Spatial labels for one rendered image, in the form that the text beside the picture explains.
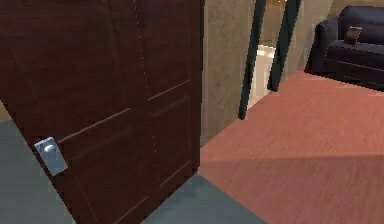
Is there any dark red wooden door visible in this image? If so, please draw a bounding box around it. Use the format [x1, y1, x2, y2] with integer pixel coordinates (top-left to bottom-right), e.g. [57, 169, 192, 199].
[0, 0, 205, 224]

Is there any dark blue sofa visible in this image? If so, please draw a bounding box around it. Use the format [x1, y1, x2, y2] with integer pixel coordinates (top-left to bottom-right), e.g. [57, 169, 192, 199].
[304, 4, 384, 91]

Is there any dark green door frame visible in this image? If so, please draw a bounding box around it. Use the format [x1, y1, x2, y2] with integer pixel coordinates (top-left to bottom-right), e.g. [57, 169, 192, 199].
[237, 0, 303, 121]

